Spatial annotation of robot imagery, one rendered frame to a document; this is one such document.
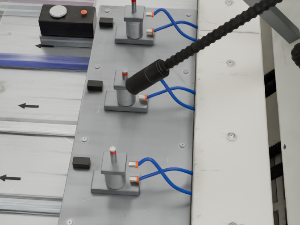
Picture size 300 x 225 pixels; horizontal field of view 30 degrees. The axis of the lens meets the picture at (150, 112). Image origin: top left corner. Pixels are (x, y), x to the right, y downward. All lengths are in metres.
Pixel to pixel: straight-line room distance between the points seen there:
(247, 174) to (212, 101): 0.10
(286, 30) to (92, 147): 0.26
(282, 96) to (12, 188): 0.33
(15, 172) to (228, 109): 0.26
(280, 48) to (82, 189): 0.29
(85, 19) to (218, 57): 0.20
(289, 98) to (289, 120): 0.03
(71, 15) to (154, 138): 0.25
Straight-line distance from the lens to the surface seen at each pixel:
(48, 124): 0.73
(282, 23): 0.66
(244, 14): 0.47
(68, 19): 0.79
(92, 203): 0.59
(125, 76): 0.62
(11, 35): 0.85
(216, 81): 0.66
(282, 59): 0.67
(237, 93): 0.65
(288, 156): 0.59
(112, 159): 0.55
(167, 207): 0.58
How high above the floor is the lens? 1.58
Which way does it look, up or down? 36 degrees down
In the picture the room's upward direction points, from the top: 61 degrees clockwise
